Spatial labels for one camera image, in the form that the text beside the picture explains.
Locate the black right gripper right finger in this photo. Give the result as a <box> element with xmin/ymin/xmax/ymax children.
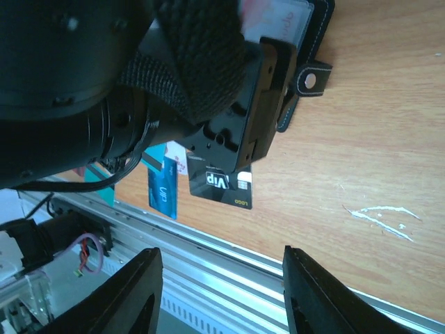
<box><xmin>282</xmin><ymin>246</ymin><xmax>411</xmax><ymax>334</ymax></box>

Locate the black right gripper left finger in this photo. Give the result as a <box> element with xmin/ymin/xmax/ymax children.
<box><xmin>38</xmin><ymin>248</ymin><xmax>163</xmax><ymax>333</ymax></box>

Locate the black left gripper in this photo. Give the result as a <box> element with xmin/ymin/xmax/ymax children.
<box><xmin>138</xmin><ymin>1</ymin><xmax>297</xmax><ymax>172</ymax></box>

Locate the black leather card holder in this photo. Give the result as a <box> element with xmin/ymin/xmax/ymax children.
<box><xmin>239</xmin><ymin>0</ymin><xmax>335</xmax><ymax>133</ymax></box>

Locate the black vip card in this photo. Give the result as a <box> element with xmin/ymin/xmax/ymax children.
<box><xmin>186</xmin><ymin>152</ymin><xmax>252</xmax><ymax>209</ymax></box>

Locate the blue card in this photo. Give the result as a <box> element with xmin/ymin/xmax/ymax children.
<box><xmin>148</xmin><ymin>157</ymin><xmax>178</xmax><ymax>219</ymax></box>

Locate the red card with black stripe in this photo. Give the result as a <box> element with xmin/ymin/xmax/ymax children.
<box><xmin>239</xmin><ymin>0</ymin><xmax>314</xmax><ymax>47</ymax></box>

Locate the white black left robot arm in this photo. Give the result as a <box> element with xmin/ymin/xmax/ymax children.
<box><xmin>1</xmin><ymin>1</ymin><xmax>297</xmax><ymax>193</ymax></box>

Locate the white card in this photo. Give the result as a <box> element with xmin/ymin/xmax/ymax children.
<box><xmin>165</xmin><ymin>141</ymin><xmax>188</xmax><ymax>175</ymax></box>

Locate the teal card right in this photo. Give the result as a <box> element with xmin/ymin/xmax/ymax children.
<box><xmin>142</xmin><ymin>143</ymin><xmax>166</xmax><ymax>174</ymax></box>

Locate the teal card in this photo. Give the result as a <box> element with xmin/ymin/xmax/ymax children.
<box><xmin>142</xmin><ymin>143</ymin><xmax>166</xmax><ymax>174</ymax></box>
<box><xmin>83</xmin><ymin>163</ymin><xmax>116</xmax><ymax>209</ymax></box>

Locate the teal card front bottom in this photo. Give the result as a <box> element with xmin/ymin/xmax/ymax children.
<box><xmin>83</xmin><ymin>163</ymin><xmax>116</xmax><ymax>209</ymax></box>

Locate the grey slotted cable duct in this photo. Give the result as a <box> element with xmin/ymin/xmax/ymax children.
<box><xmin>100</xmin><ymin>257</ymin><xmax>289</xmax><ymax>334</ymax></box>

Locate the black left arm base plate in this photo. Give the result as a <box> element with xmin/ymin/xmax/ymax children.
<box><xmin>47</xmin><ymin>198</ymin><xmax>113</xmax><ymax>257</ymax></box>

